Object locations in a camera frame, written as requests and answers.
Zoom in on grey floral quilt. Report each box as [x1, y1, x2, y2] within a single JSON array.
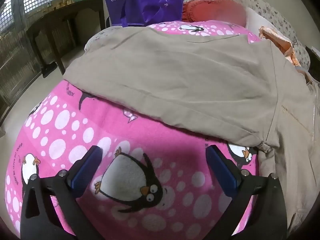
[[184, 0, 312, 70]]

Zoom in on white pillow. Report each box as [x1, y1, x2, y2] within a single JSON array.
[[245, 6, 275, 34]]

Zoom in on red ruffled cushion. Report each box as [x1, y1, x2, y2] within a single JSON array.
[[181, 0, 248, 27]]

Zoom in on dark wooden table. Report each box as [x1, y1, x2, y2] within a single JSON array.
[[25, 0, 105, 78]]

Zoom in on metal window grille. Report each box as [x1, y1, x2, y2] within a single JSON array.
[[0, 0, 63, 100]]

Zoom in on beige jacket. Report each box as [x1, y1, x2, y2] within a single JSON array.
[[62, 26, 320, 235]]

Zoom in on purple shopping bag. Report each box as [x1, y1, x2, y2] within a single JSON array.
[[99, 0, 185, 28]]

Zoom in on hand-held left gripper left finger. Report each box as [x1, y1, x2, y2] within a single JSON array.
[[20, 145, 105, 240]]

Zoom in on pink penguin print blanket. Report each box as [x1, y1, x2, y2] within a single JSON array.
[[5, 20, 263, 240]]

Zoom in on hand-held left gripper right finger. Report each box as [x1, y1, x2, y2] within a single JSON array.
[[202, 145, 294, 240]]

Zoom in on orange cloth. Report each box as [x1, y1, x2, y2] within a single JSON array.
[[259, 26, 303, 67]]

